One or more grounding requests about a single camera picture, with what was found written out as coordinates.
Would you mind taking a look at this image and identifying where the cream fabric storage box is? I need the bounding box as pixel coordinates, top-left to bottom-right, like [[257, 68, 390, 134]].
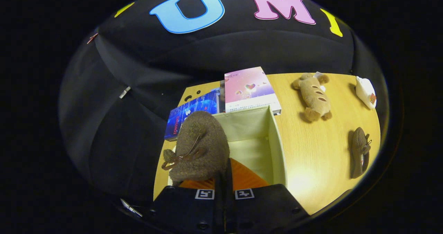
[[168, 105, 287, 188]]

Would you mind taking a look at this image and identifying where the dark thin book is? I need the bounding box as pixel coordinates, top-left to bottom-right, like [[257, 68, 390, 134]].
[[219, 80, 226, 113]]

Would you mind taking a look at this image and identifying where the small white plush toy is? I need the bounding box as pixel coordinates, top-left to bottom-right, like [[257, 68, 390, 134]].
[[355, 76, 377, 109]]

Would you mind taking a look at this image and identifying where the brown bread plush toy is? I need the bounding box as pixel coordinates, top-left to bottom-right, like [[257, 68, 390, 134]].
[[291, 73, 333, 122]]

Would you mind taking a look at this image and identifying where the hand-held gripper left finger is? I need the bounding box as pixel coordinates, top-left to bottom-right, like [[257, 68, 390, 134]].
[[149, 173, 226, 234]]

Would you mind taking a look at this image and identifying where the blue book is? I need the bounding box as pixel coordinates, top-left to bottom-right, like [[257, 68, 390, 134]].
[[164, 88, 221, 142]]

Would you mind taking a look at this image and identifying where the brown fuzzy shoe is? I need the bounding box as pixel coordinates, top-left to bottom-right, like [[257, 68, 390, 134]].
[[350, 127, 373, 179], [161, 111, 230, 185]]

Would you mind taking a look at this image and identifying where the small white object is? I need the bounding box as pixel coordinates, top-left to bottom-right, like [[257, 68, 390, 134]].
[[120, 198, 143, 218]]

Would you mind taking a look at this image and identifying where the pink book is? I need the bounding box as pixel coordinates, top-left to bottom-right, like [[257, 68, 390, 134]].
[[224, 66, 282, 116]]

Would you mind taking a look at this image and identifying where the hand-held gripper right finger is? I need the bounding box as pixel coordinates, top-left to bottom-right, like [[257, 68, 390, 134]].
[[227, 158, 309, 234]]

